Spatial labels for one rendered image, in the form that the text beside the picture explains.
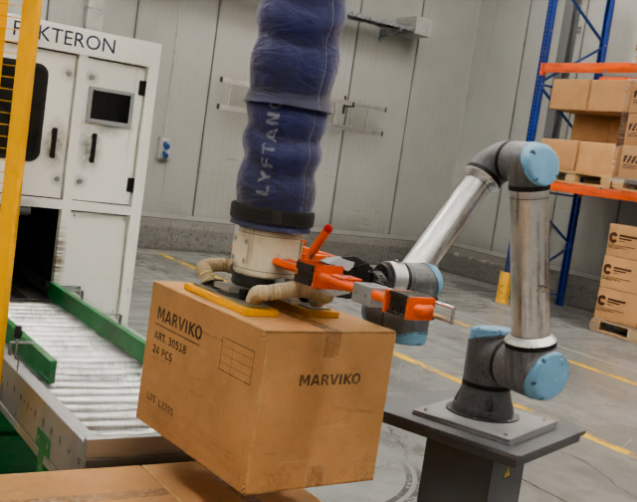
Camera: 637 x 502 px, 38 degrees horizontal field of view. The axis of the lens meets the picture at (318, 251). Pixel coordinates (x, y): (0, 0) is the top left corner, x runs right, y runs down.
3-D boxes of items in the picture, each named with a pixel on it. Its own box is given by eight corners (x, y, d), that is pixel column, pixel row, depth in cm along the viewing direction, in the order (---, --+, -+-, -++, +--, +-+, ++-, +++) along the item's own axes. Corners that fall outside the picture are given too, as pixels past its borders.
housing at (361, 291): (349, 300, 211) (352, 281, 210) (372, 301, 214) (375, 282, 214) (367, 307, 205) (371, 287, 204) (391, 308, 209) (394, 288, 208)
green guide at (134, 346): (47, 297, 484) (48, 280, 483) (66, 297, 490) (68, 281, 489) (166, 381, 351) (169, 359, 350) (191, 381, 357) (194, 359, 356)
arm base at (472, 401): (474, 399, 301) (478, 370, 300) (525, 416, 288) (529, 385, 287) (440, 406, 287) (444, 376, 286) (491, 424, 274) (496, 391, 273)
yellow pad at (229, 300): (182, 289, 254) (185, 271, 253) (214, 290, 259) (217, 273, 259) (244, 317, 226) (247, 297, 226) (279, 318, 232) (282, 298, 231)
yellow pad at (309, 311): (242, 291, 265) (244, 274, 264) (271, 293, 270) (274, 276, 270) (308, 319, 237) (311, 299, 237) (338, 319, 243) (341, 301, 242)
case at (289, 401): (135, 416, 264) (152, 280, 260) (252, 410, 288) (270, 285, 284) (244, 496, 217) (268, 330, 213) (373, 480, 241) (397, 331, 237)
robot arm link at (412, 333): (407, 339, 254) (413, 295, 253) (433, 350, 244) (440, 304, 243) (379, 339, 249) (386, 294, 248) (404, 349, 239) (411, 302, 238)
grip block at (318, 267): (291, 281, 228) (295, 258, 227) (323, 283, 233) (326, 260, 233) (310, 288, 221) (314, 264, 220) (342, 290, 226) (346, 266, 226)
